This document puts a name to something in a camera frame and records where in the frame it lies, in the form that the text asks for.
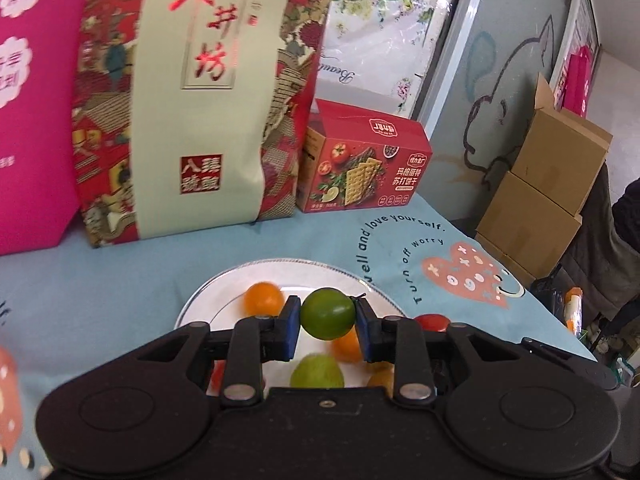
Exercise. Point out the green apple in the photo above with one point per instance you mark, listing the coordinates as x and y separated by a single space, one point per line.
317 371

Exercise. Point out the small orange tangerine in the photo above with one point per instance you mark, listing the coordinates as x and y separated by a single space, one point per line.
382 377

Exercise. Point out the lower cardboard box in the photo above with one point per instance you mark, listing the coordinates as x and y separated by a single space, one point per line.
527 227

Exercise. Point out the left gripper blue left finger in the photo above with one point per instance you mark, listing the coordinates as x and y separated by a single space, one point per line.
288 326

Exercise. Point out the magenta fabric tote bag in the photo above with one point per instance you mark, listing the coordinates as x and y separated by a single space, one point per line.
39 48

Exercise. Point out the red tomato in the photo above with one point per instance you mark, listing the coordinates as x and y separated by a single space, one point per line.
433 322

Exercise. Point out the orange fruit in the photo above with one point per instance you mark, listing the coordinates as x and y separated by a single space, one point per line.
346 349
263 299

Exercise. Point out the red cracker box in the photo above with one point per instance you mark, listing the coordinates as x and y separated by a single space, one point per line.
356 158

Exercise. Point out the light blue printed tablecloth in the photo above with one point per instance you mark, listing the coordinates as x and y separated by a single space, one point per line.
70 308

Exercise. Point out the white floral plastic bag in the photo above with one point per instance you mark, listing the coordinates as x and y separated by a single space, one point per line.
376 53

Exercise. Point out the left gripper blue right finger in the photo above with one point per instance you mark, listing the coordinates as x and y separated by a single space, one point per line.
369 330

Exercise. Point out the patterned liquor gift bag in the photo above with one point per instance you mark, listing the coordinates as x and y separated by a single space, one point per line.
191 114

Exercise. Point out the orange capped bottle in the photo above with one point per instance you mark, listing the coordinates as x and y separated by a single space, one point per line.
573 310

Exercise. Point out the red wax apple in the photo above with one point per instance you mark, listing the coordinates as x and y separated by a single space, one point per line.
217 377

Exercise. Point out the green tomato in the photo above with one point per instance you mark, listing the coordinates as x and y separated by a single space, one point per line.
327 314

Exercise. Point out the pink bag in doorway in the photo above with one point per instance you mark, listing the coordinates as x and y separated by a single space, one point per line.
577 82

